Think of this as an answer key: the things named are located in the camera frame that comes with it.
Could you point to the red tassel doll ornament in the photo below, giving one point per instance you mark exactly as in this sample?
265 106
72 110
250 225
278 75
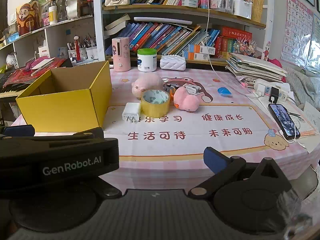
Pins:
77 50

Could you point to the colourful flower ornament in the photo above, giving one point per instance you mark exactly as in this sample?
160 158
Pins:
245 47

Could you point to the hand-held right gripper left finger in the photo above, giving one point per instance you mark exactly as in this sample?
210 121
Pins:
108 189

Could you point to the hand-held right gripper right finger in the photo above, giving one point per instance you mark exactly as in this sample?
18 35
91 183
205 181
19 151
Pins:
213 160

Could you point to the small dark toy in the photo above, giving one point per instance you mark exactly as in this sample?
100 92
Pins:
171 86

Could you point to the clear tape roll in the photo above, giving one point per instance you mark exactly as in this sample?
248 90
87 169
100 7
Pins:
190 2

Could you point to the white cubby shelf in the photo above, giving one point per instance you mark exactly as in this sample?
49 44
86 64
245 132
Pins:
53 37

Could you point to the thick white-paged book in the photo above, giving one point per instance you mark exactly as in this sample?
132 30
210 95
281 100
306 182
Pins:
117 21
113 31

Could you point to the white jar green lid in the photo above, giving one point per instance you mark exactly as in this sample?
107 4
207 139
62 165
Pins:
147 61

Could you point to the black smartphone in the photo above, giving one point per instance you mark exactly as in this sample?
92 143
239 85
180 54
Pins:
283 122

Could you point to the white quilted purse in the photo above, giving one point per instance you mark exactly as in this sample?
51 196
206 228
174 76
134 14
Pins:
173 62

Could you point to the white charger plug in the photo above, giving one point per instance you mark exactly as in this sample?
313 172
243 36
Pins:
131 111

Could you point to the white power strip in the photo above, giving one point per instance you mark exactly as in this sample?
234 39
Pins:
271 88

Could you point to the white rolled paper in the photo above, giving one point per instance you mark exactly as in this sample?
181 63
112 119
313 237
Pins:
162 21

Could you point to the small blue plastic piece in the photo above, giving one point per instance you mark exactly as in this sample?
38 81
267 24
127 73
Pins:
224 91

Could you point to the tall white bookshelf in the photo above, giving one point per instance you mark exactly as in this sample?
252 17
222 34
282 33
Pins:
97 17

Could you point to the white pen cup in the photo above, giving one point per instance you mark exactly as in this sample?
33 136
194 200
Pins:
73 54
92 53

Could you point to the white envelope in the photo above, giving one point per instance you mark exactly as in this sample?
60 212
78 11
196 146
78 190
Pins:
42 65

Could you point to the alphabet wall poster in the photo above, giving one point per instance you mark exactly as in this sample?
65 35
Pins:
297 27

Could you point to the pink cylindrical humidifier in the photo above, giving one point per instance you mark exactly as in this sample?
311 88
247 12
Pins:
121 55

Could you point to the white bottle yellow label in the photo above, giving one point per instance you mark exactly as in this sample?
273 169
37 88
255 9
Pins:
52 16

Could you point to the pink plush duck toy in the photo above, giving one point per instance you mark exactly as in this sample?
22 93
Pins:
186 101

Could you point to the fortune god paper bag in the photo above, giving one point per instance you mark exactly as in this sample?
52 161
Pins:
27 20

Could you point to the white scalloped pen holder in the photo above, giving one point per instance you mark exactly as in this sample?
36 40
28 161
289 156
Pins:
242 9

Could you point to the white box red label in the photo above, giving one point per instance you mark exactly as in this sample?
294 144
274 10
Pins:
44 52

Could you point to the yellow tape roll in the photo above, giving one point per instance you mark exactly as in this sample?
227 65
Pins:
155 108

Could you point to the pink plush pig toy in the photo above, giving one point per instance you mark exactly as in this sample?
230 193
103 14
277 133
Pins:
146 83

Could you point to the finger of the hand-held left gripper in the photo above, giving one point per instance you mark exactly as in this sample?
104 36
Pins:
18 130
75 133

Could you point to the orange white medicine boxes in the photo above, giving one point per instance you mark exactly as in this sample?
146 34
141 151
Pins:
200 51

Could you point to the row of blue purple books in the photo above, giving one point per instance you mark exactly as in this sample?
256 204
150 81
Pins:
160 37

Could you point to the red boxed book set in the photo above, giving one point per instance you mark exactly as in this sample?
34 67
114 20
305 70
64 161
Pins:
236 40

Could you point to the small white grey gadget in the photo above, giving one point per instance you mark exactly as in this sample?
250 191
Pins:
191 88

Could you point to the yellow cardboard box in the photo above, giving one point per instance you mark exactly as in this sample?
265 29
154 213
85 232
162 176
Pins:
62 110

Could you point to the stack of papers and booklets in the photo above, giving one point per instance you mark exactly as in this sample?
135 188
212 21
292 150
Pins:
255 67

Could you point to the pink printed table mat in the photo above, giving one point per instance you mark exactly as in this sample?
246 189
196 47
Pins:
190 140

